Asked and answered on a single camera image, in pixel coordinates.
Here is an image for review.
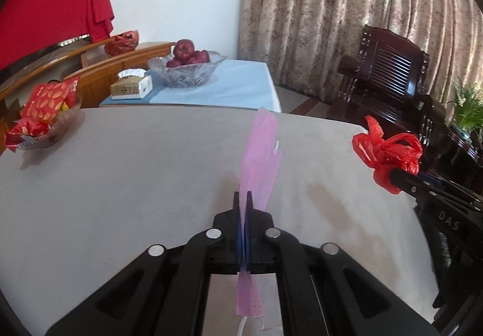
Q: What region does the dark wooden armchair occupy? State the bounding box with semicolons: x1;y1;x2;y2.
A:
326;25;435;133

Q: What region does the tissue box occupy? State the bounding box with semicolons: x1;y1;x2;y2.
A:
110;68;152;100

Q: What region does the potted flowering plant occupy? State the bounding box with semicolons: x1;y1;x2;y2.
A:
451;78;483;134

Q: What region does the glass fruit bowl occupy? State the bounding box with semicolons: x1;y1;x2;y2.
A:
148;50;227;88

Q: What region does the dark wooden side table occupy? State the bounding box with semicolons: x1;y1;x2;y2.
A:
426;124;483;182

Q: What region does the glass snack bowl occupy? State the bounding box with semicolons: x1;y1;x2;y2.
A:
7;93;83;151

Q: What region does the patterned beige curtain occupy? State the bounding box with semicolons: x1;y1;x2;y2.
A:
237;0;483;125

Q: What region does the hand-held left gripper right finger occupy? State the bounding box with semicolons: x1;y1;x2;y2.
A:
245;191;441;336

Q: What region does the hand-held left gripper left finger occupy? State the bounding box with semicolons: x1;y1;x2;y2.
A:
44;191;244;336

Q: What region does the red snack packet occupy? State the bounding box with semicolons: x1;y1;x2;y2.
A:
5;118;50;153
21;77;80;122

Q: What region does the light blue tablecloth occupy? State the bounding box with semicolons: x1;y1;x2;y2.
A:
100;59;282;113

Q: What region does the red plastic bag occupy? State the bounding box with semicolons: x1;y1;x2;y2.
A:
352;115;423;195

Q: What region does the pink plastic bag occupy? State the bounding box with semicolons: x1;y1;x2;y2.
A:
235;107;283;336

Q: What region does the orange-red plastic bag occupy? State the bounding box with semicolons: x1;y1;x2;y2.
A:
104;30;139;56

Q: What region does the red cloth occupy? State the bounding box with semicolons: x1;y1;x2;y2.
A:
0;0;115;71

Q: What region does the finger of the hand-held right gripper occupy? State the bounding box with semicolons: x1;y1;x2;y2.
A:
417;171;483;204
390;168;481;213

